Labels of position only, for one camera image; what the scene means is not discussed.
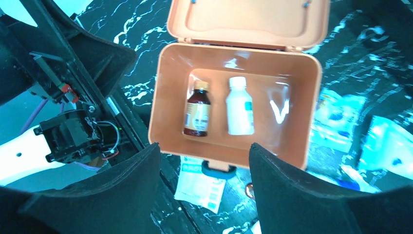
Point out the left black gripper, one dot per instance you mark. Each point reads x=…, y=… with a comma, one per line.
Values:
x=43, y=51

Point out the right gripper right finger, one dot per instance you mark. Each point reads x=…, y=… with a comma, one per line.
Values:
x=292, y=201

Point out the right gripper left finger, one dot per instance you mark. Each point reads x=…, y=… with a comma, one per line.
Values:
x=116, y=201

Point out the white blue medicine sachet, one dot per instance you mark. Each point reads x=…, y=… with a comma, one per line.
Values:
x=197, y=188

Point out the white medicine bottle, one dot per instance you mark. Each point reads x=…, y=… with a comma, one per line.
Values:
x=239, y=108

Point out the brown medicine bottle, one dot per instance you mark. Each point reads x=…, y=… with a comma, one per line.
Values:
x=197, y=111

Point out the orange medicine box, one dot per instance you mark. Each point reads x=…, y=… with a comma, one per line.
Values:
x=238, y=74

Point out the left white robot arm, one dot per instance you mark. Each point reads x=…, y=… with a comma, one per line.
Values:
x=129, y=122

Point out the small teal packet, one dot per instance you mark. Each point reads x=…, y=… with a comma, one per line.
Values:
x=335, y=119

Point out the blue cotton swab packet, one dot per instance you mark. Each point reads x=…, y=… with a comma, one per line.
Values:
x=387, y=146

